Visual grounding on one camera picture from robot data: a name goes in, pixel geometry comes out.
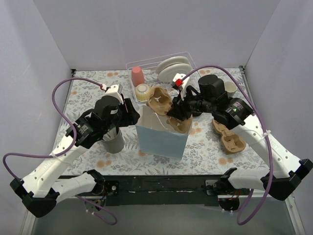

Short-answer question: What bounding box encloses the yellow dotted bowl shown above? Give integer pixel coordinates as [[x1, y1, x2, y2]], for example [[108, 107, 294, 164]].
[[135, 83, 151, 102]]

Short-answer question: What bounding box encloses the light blue paper bag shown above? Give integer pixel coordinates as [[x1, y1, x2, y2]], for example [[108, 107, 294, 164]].
[[136, 106, 193, 160]]

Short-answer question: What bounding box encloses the front white plate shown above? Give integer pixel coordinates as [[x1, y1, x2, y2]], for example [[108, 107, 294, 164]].
[[157, 64, 193, 83]]

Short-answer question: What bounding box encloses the rear white plate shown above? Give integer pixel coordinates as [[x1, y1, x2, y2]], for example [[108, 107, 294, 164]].
[[155, 56, 189, 74]]

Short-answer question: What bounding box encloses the aluminium frame rail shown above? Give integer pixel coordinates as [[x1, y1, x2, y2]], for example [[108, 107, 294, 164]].
[[19, 195, 81, 235]]

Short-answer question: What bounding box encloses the grey blue mug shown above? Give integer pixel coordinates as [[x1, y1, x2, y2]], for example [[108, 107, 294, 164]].
[[224, 81, 237, 97]]

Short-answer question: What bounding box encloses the pink plastic cup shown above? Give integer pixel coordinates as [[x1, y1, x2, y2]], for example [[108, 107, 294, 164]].
[[132, 66, 145, 87]]

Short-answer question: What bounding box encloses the single cardboard cup carrier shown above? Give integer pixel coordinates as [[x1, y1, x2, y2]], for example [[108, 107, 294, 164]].
[[146, 86, 192, 134]]

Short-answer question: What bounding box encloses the floral table mat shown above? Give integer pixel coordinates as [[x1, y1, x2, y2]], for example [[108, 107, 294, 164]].
[[64, 70, 267, 176]]

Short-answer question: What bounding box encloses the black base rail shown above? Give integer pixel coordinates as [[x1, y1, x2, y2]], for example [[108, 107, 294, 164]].
[[104, 174, 221, 206]]

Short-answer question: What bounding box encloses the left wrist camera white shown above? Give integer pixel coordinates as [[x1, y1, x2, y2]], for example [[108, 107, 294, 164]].
[[100, 83, 124, 104]]

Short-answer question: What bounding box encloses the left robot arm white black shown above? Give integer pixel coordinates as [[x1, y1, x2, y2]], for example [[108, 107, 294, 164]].
[[10, 95, 140, 218]]

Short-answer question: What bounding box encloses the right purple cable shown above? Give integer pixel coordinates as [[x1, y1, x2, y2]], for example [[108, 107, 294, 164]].
[[180, 65, 274, 226]]

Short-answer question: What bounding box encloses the white plate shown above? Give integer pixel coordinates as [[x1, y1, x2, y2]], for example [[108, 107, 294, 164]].
[[155, 56, 189, 74], [157, 64, 193, 83]]

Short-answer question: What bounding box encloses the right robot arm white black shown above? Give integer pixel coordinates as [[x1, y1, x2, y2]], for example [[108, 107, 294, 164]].
[[167, 74, 313, 201]]

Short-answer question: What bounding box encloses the grey straw holder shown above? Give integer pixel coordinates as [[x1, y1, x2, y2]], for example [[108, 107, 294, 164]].
[[102, 128, 125, 154]]

